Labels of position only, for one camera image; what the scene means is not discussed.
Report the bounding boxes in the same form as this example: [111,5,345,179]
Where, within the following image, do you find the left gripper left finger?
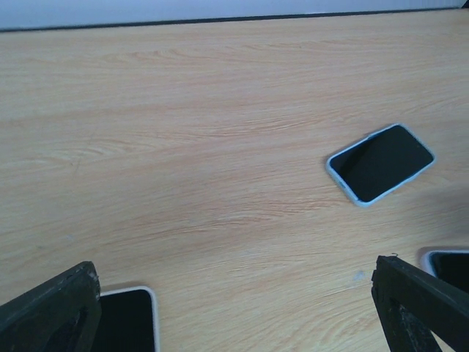
[1,261,101,351]

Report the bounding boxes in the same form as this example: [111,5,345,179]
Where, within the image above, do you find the lilac phone case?
[419,248,469,293]

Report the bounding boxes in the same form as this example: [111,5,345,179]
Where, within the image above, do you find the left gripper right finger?
[371,256,468,351]

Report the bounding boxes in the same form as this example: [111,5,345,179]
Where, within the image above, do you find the phone in white case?
[91,286,160,352]

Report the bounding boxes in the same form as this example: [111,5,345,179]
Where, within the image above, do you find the black enclosure frame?
[1,1,468,34]

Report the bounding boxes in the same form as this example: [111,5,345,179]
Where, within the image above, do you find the phone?
[325,123,436,207]
[91,286,160,352]

